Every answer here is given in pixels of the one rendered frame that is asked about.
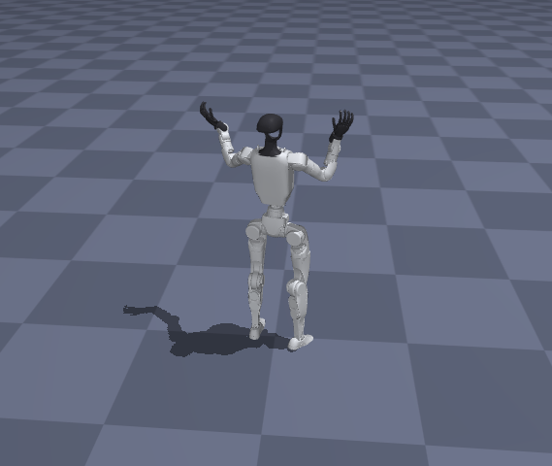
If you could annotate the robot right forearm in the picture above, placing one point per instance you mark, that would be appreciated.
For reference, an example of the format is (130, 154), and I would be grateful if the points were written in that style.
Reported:
(331, 158)

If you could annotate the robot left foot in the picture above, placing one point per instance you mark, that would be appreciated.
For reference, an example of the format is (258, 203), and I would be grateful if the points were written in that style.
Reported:
(254, 333)

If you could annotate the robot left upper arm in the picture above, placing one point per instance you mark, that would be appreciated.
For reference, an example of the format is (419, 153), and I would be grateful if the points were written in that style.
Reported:
(241, 157)

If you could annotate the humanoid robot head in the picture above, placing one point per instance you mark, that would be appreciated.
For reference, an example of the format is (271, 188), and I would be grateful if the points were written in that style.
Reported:
(267, 124)

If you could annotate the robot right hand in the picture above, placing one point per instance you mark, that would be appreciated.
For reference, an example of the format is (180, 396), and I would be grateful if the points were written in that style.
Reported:
(341, 127)

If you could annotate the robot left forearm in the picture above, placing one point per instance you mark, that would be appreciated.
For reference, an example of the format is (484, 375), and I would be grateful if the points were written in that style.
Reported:
(225, 143)

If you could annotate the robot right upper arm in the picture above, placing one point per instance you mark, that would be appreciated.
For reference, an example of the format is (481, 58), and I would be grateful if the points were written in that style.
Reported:
(299, 161)

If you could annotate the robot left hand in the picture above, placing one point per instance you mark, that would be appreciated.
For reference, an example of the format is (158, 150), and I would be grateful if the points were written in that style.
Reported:
(211, 119)

